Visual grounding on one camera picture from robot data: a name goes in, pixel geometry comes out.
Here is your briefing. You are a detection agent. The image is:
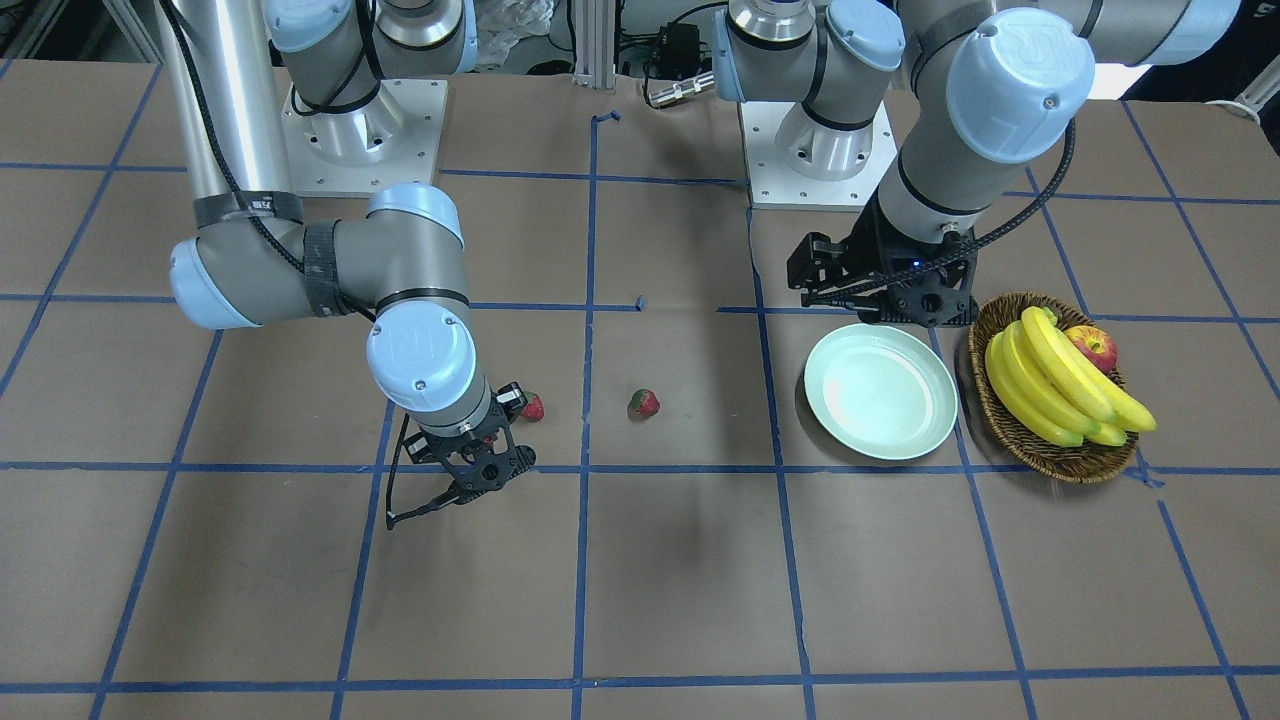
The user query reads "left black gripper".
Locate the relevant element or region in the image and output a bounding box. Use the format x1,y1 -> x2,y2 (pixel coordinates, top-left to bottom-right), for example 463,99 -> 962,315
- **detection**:
786,199 -> 980,327

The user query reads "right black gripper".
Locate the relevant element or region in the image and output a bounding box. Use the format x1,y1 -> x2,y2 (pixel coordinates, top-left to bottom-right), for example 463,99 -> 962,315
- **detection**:
408,382 -> 536,506

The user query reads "red strawberry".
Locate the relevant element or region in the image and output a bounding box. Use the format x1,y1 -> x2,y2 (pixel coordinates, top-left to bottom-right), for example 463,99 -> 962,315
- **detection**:
627,388 -> 660,420
520,393 -> 545,421

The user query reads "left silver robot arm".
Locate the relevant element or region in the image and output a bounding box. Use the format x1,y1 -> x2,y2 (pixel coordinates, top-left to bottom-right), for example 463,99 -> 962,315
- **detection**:
712,1 -> 1240,327

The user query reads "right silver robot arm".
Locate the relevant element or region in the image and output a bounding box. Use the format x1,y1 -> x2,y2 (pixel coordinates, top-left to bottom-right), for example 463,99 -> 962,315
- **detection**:
157,1 -> 536,512

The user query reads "pale green plate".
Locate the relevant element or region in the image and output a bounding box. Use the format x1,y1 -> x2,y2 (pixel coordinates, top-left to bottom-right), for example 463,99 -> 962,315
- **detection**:
803,324 -> 959,461

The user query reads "yellow banana bunch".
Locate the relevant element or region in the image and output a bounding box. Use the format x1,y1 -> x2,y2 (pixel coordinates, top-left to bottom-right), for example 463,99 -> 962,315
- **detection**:
986,306 -> 1157,447

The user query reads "red apple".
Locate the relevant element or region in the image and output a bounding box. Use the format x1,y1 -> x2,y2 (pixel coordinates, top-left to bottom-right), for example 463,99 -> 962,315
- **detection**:
1065,324 -> 1117,374

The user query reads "woven wicker basket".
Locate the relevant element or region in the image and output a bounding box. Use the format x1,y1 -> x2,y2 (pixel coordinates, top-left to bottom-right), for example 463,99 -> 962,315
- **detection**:
955,291 -> 1140,484

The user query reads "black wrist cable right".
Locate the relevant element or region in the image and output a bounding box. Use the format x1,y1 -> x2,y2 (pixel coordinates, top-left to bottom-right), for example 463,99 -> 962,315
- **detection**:
383,410 -> 471,530

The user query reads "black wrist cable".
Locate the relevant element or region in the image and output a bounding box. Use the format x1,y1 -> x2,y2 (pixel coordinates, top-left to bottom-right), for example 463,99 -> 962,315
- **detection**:
383,410 -> 471,530
800,120 -> 1079,306

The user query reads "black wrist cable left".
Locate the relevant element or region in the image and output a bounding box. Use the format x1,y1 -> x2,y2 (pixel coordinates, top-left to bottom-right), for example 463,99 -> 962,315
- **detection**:
800,120 -> 1079,306

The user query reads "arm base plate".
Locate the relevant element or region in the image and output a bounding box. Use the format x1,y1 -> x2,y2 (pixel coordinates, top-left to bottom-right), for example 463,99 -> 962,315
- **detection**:
282,79 -> 449,199
739,102 -> 897,211

